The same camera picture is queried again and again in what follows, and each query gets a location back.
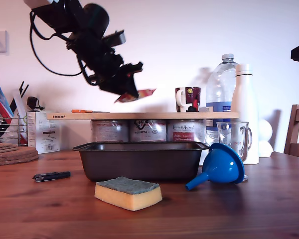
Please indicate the grey camera box with bracket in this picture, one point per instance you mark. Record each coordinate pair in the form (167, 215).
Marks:
(115, 38)

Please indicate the black plug adapter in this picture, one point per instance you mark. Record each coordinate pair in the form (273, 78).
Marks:
(33, 102)

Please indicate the yellow sponge with green scourer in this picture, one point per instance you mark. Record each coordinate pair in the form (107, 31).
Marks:
(129, 199)

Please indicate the white printed carton box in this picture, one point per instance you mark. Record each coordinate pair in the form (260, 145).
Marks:
(43, 134)

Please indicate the white insulated bottle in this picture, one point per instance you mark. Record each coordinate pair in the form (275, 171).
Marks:
(246, 104)

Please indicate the red book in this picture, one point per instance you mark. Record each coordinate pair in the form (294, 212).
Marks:
(0, 107)

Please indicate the white rounded ornament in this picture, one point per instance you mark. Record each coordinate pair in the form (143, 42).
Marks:
(265, 149)

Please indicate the blue plastic funnel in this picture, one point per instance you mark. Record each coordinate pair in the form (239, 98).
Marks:
(221, 164)

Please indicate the silver tin can red label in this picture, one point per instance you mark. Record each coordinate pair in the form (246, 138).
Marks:
(109, 132)

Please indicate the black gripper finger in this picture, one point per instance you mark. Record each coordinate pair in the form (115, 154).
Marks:
(122, 85)
(135, 67)

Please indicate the wooden chair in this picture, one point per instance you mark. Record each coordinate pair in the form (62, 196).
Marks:
(295, 149)

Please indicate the white packet with black stripes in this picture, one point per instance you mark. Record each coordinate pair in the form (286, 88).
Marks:
(18, 104)

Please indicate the small round cork trivet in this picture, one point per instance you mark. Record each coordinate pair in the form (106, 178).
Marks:
(2, 147)

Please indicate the dark metal baking tin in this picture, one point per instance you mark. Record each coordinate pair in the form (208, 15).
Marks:
(139, 159)

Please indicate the dark red and white mug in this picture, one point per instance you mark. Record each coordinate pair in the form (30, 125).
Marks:
(192, 99)

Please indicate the clear glass mug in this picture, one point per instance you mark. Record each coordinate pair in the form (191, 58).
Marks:
(235, 134)

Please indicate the silver tin can black print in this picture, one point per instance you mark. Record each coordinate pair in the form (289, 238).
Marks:
(148, 132)

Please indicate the light blue booklet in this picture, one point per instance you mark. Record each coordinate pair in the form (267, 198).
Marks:
(2, 99)

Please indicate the wooden shelf board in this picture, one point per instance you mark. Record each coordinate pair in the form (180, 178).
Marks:
(139, 116)

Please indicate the large round cork trivet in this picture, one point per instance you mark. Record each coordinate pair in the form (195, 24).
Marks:
(18, 161)
(26, 152)

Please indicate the red strawberry yoghurt snack bar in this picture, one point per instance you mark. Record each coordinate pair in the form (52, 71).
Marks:
(144, 93)

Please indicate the clear plastic water bottle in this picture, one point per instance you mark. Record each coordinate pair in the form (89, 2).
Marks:
(219, 82)

